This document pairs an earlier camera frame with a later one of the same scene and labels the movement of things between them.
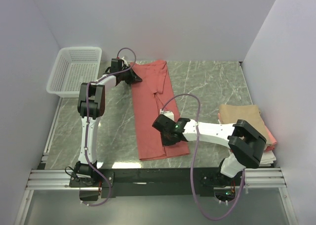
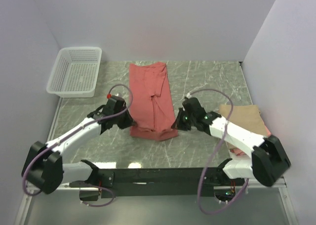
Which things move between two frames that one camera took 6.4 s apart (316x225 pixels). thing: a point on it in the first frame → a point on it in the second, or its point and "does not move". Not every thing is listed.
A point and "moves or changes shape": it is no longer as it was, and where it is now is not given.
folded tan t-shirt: x=249 y=113 does not move
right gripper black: x=165 y=142 → x=178 y=124
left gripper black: x=134 y=78 → x=129 y=121
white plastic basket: x=74 y=66 does not move
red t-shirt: x=154 y=93 moves or changes shape
